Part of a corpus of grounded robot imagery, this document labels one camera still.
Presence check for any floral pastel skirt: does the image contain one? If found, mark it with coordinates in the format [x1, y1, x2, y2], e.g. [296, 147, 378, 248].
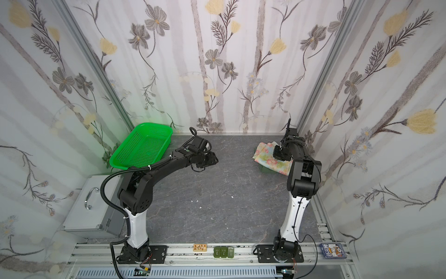
[253, 141, 292, 176]

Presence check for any green skirt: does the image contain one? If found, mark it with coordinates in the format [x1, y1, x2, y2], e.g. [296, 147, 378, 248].
[260, 165, 277, 174]

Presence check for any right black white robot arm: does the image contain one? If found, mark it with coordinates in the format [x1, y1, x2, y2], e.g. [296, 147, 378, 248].
[272, 120, 322, 263]

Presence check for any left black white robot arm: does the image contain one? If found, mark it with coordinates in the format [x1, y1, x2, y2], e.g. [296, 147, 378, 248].
[117, 136, 218, 264]

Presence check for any green plastic basket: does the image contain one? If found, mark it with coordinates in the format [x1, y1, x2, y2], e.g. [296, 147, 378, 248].
[109, 123, 173, 170]

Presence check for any small wooden tag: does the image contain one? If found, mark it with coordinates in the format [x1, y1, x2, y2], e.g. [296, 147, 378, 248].
[193, 244, 207, 252]

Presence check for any green tag block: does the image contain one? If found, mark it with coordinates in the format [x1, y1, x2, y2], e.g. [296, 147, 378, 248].
[213, 246, 235, 259]

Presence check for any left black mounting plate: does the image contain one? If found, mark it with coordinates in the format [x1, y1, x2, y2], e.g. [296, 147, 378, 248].
[148, 245, 168, 265]

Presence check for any black mounting plate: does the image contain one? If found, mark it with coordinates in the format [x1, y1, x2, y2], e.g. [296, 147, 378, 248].
[255, 243, 304, 265]
[148, 245, 168, 265]

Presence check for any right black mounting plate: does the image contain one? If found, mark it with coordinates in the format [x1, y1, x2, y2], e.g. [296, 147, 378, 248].
[255, 243, 304, 265]

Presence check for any blue patterned card box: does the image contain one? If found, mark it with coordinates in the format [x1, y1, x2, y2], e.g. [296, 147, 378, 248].
[319, 243, 347, 259]

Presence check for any silver aluminium case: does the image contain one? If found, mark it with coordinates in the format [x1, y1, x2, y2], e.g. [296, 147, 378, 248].
[62, 175, 124, 239]

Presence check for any white vented cable duct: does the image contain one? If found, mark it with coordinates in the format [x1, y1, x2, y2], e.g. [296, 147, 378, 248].
[74, 266, 283, 279]

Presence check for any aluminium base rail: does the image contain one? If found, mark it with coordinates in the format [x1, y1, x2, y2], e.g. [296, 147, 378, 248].
[67, 242, 354, 267]

